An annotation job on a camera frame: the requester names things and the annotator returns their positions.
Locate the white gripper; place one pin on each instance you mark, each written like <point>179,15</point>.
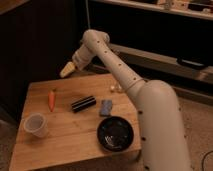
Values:
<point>78,60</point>

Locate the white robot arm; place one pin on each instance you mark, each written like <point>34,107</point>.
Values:
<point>164,145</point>

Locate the white ceramic cup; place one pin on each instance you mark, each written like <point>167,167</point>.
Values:
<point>36,124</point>

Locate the black cylinder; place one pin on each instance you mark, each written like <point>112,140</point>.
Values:
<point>83,104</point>

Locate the white bottle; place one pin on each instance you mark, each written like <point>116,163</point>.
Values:
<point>116,88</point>

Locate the wooden table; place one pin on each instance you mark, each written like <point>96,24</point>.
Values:
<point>71,136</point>

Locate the metal pole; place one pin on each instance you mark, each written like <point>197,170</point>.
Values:
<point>88,14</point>

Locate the long wooden shelf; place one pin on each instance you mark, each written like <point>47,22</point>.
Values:
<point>152,60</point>

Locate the black bowl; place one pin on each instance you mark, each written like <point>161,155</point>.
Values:
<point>115,134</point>

